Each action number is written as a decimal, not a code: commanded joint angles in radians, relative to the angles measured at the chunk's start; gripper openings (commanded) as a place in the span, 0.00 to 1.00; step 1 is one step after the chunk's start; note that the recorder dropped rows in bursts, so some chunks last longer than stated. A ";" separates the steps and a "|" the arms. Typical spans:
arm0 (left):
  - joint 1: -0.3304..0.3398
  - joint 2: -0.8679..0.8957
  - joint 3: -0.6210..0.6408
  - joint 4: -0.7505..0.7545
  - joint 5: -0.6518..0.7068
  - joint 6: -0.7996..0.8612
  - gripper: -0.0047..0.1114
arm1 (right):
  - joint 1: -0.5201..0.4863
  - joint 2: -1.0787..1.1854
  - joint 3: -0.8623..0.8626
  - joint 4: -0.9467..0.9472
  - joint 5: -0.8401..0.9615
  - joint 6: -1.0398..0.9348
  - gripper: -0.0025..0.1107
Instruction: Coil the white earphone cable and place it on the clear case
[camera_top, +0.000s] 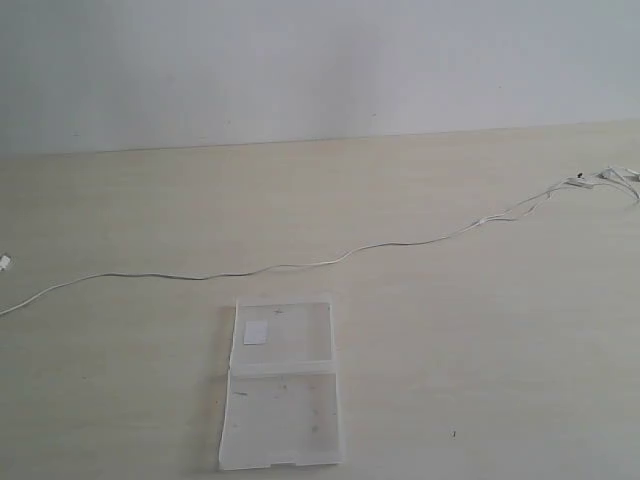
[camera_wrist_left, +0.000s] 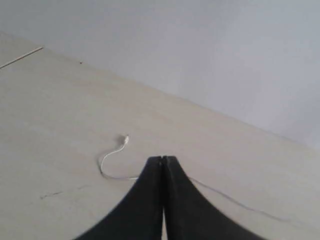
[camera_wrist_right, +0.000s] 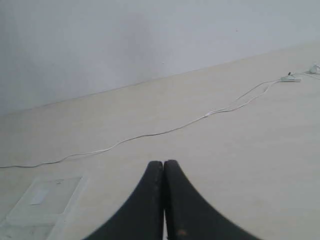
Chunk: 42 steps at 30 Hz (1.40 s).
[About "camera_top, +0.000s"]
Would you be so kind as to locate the white sticker in case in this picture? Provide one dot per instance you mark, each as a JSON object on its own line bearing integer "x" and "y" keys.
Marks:
{"x": 255, "y": 333}

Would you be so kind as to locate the white wired earphones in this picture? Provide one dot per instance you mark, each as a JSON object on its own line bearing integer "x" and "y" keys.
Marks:
{"x": 619, "y": 178}

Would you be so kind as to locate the clear plastic storage case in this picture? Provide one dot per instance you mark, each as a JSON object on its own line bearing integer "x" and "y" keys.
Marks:
{"x": 283, "y": 403}

